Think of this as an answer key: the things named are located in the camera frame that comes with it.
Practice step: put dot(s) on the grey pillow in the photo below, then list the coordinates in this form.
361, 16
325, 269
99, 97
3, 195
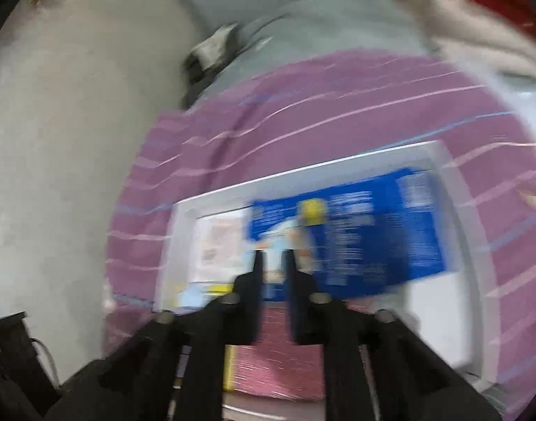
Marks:
329, 22

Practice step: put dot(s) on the blue printed packet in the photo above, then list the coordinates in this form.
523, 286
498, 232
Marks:
373, 237

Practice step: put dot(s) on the white printed packet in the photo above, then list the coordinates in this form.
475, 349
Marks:
217, 241

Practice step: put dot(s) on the yellow wet wipes pack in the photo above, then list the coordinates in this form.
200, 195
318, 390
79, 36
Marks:
230, 368

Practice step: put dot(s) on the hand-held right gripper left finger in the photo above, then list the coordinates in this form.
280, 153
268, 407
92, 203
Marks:
257, 307

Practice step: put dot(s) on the dark and white cloth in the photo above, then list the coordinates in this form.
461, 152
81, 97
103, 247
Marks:
206, 52

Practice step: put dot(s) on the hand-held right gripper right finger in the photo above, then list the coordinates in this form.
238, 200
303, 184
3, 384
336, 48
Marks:
301, 311

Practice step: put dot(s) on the clear plastic bag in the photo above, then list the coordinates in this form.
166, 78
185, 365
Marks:
526, 105

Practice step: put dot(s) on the white cardboard box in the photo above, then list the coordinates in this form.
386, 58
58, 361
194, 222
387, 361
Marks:
434, 315

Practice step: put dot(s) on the folded white quilt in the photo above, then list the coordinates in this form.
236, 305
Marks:
469, 30

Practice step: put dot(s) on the pink glitter scouring sponge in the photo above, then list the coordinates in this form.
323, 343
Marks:
281, 368

